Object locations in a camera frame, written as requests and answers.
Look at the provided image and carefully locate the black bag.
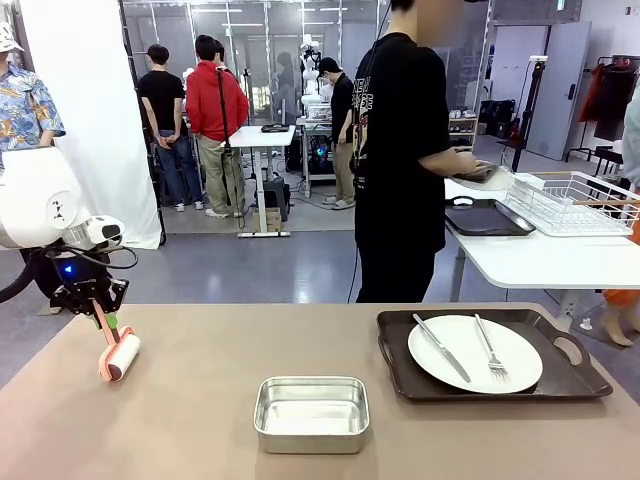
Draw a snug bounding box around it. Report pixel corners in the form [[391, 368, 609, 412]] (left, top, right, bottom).
[[478, 98, 517, 139]]

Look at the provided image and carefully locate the brown serving tray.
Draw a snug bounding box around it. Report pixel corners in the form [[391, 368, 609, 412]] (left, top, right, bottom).
[[443, 195, 537, 238], [377, 308, 615, 404]]

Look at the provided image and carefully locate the person in orange clothes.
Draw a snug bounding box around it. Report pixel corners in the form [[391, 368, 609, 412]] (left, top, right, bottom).
[[602, 288, 640, 347]]

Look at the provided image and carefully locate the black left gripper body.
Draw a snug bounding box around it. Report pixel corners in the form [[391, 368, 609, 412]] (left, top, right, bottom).
[[55, 252, 115, 301]]

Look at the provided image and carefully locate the black hanging garment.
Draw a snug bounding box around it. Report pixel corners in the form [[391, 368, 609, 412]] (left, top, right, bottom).
[[594, 63, 640, 142]]

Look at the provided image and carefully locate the wooden shoe rack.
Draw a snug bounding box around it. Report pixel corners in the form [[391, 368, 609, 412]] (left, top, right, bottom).
[[447, 108, 479, 151]]

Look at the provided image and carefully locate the person's right forearm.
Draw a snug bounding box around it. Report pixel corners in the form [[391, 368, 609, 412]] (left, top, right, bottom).
[[418, 148, 464, 177]]

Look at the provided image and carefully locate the person in floral shirt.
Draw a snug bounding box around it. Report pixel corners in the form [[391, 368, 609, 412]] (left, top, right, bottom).
[[0, 22, 67, 317]]

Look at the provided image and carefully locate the grey door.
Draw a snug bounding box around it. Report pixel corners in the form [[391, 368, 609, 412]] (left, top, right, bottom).
[[524, 22, 592, 161]]

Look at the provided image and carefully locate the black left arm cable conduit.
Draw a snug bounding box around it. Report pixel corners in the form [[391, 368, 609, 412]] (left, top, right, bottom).
[[0, 247, 44, 305]]

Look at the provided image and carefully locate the white backdrop curtain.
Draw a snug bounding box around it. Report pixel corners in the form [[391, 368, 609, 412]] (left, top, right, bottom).
[[19, 0, 164, 251]]

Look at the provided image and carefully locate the person in printed black t-shirt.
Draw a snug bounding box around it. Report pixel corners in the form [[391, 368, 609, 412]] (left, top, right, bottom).
[[351, 0, 466, 305]]

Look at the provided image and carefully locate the silver fork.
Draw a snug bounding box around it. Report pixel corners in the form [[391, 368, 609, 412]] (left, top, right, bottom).
[[473, 313, 512, 382]]

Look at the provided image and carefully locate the white standing desk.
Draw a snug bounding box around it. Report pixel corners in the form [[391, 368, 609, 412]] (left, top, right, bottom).
[[227, 124, 297, 239]]

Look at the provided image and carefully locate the small white background robot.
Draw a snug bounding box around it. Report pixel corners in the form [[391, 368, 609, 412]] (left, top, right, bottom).
[[298, 33, 326, 107]]

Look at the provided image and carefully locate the man in black shirt, jeans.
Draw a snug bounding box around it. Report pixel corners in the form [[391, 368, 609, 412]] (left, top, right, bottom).
[[137, 43, 206, 212]]

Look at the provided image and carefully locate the cardboard box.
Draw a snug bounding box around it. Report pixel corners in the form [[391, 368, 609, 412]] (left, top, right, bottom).
[[251, 206, 283, 234]]

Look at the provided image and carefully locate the equipment cart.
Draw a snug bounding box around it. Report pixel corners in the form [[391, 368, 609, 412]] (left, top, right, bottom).
[[299, 102, 336, 194]]

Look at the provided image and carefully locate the white wire dish rack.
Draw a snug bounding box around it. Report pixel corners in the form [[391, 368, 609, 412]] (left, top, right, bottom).
[[501, 170, 640, 238]]

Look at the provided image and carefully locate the person's right hand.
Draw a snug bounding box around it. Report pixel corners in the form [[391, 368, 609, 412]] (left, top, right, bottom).
[[449, 149, 484, 175]]

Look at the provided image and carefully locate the person in grey-blue shirt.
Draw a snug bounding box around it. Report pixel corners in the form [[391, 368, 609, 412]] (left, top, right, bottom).
[[622, 84, 640, 189]]

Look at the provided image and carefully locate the salmon handled lint roller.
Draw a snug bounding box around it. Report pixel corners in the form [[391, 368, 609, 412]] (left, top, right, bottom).
[[92, 298, 143, 384]]

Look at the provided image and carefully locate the orange hanging garment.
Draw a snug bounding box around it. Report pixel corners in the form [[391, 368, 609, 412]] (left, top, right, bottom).
[[578, 62, 607, 124]]

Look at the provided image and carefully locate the man with black cap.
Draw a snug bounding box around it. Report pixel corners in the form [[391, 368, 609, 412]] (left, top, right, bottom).
[[315, 56, 359, 210]]

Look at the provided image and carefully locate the silver table knife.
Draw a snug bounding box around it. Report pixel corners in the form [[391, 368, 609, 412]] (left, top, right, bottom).
[[412, 313, 472, 384]]

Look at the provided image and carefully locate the black chair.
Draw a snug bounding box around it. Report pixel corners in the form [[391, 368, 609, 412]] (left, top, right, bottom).
[[592, 145, 626, 177]]

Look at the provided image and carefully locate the white side table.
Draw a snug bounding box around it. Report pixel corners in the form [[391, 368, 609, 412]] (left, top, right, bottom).
[[442, 177, 640, 331]]

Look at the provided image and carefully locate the dark clothed person behind glass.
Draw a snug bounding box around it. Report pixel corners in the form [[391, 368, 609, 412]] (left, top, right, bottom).
[[273, 51, 297, 126]]

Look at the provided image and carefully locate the man in red top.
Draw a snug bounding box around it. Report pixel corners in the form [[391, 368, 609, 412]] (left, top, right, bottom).
[[185, 33, 250, 220]]

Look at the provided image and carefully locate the rectangular steel tray container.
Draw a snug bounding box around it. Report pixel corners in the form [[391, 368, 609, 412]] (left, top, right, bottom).
[[253, 375, 371, 455]]

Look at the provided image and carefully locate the black stool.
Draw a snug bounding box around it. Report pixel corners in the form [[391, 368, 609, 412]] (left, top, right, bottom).
[[261, 175, 292, 222]]

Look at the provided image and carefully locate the thin black tripod stand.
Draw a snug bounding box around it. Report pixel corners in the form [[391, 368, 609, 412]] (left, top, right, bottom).
[[213, 64, 246, 231]]

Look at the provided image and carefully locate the black light stand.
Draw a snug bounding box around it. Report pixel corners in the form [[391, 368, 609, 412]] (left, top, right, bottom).
[[508, 56, 550, 174]]

